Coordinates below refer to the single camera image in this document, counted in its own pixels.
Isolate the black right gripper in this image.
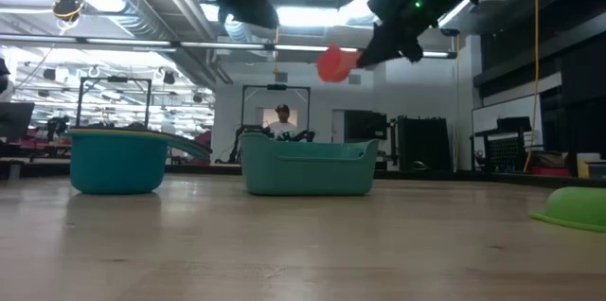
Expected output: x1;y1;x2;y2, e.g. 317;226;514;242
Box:
357;0;437;69

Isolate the orange measuring cup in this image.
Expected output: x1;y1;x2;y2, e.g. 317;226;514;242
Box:
315;44;365;84

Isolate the teal plastic basket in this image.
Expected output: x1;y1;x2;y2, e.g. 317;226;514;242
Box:
239;132;381;197

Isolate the green measuring cup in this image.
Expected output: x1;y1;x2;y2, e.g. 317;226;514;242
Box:
529;186;606;234

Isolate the large teal measuring cup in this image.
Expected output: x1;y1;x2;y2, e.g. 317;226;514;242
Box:
65;129;213;196

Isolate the black monitor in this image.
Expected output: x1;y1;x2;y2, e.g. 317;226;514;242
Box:
0;101;36;139
343;109;390;142

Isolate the black tall cabinet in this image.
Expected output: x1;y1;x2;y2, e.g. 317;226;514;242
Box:
396;115;455;172

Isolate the person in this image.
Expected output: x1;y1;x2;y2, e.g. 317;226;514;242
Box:
264;103;300;140

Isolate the black perforated cart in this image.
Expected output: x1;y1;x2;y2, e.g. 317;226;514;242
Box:
471;115;535;173

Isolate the overhead LED light bar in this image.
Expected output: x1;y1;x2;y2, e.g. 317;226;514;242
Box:
0;33;458;61

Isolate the red plastic bin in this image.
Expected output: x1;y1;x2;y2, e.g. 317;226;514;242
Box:
528;164;573;178

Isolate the pale yellow container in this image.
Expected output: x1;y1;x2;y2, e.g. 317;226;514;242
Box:
576;151;602;180

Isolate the black background rig frame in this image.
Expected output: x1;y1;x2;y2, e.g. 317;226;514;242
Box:
240;83;312;165
75;76;153;130

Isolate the black aluminium table frame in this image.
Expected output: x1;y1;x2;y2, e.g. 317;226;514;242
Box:
155;162;606;189

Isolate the black ceiling cable reel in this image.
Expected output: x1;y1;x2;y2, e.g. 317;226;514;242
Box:
50;0;87;24

